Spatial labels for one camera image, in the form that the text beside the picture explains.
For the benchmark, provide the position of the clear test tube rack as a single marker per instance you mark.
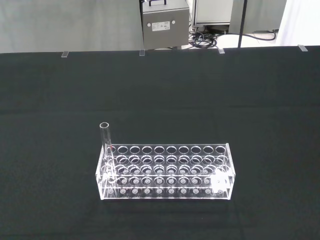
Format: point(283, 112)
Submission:
point(175, 175)

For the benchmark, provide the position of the black bench cloth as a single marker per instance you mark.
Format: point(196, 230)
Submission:
point(160, 100)

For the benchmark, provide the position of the white equipment cabinet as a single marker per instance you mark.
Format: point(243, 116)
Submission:
point(212, 12)

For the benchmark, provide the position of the clear tape strip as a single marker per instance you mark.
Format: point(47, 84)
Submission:
point(64, 54)
point(302, 48)
point(142, 52)
point(221, 51)

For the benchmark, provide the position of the grey metal equipment box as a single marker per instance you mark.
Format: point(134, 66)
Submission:
point(165, 15)

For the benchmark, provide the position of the black tripod pole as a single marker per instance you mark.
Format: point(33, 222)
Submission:
point(242, 25)

